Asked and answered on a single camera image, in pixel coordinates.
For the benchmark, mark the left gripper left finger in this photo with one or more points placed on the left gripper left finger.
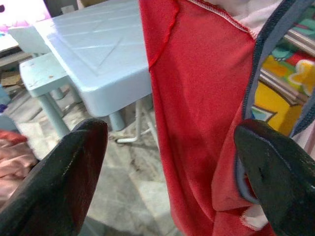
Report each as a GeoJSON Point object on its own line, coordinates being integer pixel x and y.
{"type": "Point", "coordinates": [54, 184]}

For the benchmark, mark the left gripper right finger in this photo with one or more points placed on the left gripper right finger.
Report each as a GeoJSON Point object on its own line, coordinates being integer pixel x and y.
{"type": "Point", "coordinates": [283, 184]}

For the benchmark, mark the pink cartoon bear shirt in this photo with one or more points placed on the pink cartoon bear shirt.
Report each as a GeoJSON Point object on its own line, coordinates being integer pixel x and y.
{"type": "Point", "coordinates": [14, 159]}

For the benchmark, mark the red garment with blue trim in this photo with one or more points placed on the red garment with blue trim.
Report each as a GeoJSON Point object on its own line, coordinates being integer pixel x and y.
{"type": "Point", "coordinates": [197, 98]}

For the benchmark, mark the brown cardboard piece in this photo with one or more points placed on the brown cardboard piece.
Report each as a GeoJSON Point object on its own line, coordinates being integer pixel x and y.
{"type": "Point", "coordinates": [11, 78]}

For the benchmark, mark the pale blue plastic table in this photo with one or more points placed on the pale blue plastic table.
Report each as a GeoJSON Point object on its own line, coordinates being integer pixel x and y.
{"type": "Point", "coordinates": [98, 49]}

